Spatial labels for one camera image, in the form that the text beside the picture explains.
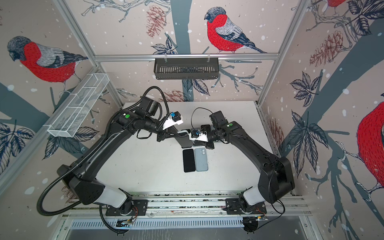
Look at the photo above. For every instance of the black wire basket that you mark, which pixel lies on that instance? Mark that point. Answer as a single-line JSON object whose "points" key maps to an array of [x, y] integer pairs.
{"points": [[186, 69]]}

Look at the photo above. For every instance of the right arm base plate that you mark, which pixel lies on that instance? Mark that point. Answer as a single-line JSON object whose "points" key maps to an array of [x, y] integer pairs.
{"points": [[241, 207]]}

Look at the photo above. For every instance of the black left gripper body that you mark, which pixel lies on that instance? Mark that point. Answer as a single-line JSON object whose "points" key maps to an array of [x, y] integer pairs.
{"points": [[164, 133]]}

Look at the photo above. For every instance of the aluminium mounting rail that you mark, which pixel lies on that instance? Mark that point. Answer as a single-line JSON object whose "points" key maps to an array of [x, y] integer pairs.
{"points": [[204, 204]]}

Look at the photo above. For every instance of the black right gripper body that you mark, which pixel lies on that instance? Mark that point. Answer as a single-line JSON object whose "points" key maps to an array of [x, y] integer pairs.
{"points": [[213, 137]]}

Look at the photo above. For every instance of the white mesh tray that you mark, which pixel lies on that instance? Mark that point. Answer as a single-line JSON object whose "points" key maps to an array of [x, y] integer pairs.
{"points": [[81, 102]]}

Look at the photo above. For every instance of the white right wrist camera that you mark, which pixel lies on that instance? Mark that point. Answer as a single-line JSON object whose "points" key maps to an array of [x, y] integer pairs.
{"points": [[196, 135]]}

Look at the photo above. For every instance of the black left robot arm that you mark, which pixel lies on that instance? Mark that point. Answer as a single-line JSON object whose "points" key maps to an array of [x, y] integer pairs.
{"points": [[84, 176]]}

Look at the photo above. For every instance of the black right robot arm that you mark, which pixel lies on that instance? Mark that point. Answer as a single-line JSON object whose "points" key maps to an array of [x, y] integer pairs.
{"points": [[276, 175]]}

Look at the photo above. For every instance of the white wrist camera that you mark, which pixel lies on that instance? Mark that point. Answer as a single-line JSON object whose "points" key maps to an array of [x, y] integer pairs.
{"points": [[175, 118], [196, 135]]}

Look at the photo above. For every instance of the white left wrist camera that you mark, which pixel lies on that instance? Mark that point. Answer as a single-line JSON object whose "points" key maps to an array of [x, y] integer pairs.
{"points": [[175, 118]]}

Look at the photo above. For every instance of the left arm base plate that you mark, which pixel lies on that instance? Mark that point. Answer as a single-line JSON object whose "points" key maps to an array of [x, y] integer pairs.
{"points": [[130, 208]]}

